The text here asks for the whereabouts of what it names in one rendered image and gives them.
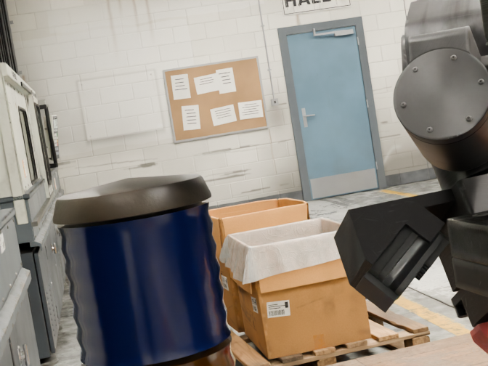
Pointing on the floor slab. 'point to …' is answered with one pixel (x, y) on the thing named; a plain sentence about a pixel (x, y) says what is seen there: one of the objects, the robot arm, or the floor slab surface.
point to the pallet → (415, 336)
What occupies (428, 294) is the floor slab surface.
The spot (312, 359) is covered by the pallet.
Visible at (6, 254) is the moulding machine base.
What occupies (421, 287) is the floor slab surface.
